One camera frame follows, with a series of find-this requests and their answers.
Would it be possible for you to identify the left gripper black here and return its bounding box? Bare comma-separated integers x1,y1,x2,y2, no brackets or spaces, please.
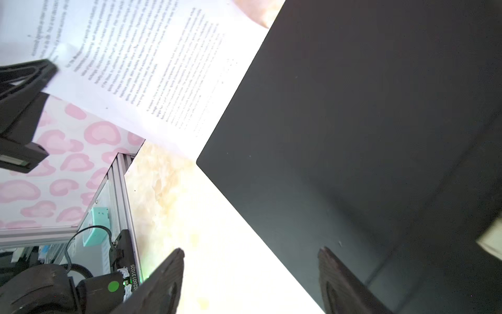
1,59,58,173

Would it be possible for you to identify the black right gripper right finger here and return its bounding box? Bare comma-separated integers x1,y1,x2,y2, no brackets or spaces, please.
318,247,391,314

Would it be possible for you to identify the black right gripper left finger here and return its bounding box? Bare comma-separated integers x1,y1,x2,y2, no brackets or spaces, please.
111,248,184,314

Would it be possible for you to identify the printed paper sheet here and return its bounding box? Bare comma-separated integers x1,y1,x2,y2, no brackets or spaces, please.
1,0,283,159

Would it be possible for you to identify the blue and black file folder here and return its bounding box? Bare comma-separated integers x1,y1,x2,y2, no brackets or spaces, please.
197,1,501,313

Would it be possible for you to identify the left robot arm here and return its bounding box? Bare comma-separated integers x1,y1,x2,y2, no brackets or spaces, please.
1,60,139,313

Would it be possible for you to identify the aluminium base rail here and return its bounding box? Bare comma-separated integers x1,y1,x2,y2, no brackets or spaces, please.
1,153,143,285

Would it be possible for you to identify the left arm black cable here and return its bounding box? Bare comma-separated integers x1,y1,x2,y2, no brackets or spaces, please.
62,224,116,276

